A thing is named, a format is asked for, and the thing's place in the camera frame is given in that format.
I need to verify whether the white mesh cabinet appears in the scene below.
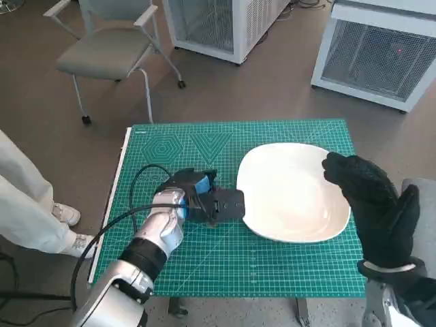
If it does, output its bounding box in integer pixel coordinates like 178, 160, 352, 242
161, 0, 292, 65
310, 0, 436, 114

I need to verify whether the thin black floor cable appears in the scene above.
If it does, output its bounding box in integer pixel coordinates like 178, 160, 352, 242
0, 296, 74, 323

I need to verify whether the green cutting mat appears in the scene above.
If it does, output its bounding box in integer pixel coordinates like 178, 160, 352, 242
89, 118, 368, 299

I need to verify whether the white plate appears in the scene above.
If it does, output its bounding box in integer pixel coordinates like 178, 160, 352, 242
236, 142, 352, 243

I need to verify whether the white table edge strip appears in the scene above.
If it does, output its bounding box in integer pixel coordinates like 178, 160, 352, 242
87, 127, 134, 283

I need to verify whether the silver chair base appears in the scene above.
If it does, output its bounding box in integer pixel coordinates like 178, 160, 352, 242
0, 0, 22, 14

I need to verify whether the metal table bracket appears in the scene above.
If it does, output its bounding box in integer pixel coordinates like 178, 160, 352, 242
169, 296, 189, 317
295, 298, 311, 327

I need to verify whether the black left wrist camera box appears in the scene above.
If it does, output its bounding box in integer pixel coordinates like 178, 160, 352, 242
197, 188, 246, 224

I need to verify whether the grey seat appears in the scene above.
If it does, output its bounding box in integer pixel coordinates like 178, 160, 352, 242
401, 177, 436, 266

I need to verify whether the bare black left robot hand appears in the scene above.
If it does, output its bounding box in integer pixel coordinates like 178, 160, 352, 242
172, 168, 219, 196

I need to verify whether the black stand leg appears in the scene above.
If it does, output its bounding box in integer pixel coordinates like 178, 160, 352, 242
0, 291, 74, 302

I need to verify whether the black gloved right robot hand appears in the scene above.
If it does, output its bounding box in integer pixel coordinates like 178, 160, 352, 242
322, 152, 420, 270

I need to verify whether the grey chair with white frame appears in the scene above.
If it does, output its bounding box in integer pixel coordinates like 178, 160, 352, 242
43, 0, 187, 125

